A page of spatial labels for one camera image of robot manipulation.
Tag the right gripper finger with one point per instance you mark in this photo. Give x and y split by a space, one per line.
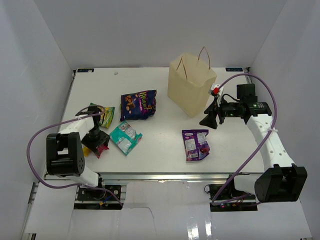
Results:
213 107
210 119

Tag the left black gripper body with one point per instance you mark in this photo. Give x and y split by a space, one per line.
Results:
95 137

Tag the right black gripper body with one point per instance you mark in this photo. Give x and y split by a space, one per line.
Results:
226 110

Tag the green yellow candy bag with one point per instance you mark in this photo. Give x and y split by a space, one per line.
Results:
106 115

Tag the teal white snack bag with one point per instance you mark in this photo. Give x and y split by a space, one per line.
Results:
125 137

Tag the purple candy pouch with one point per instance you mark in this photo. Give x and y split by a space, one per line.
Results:
195 144

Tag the dark purple snack bag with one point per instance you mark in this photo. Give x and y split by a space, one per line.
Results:
138 106

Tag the red snack packet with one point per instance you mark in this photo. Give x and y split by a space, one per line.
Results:
100 149

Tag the yellow snack packet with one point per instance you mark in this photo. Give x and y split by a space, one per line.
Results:
86 151

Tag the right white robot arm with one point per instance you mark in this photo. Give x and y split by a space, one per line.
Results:
282 180

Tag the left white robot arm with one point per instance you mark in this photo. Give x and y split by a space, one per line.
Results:
64 150

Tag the beige paper bag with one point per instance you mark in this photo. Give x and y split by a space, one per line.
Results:
189 80

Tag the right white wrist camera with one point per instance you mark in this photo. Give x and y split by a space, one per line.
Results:
217 90

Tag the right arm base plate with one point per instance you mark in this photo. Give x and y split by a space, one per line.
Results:
230 200

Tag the aluminium table rail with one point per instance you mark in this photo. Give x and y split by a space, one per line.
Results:
161 176

